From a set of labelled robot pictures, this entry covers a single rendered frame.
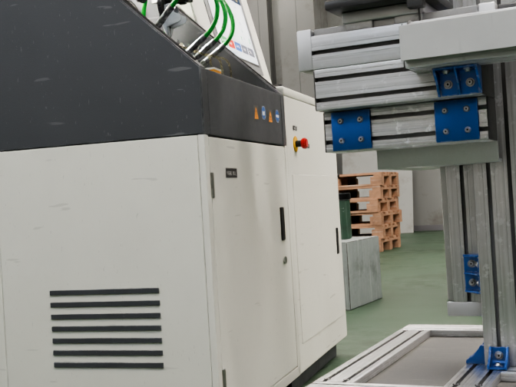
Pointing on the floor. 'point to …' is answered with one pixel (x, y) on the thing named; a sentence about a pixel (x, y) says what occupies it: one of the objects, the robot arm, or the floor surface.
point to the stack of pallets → (375, 206)
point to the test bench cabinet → (113, 266)
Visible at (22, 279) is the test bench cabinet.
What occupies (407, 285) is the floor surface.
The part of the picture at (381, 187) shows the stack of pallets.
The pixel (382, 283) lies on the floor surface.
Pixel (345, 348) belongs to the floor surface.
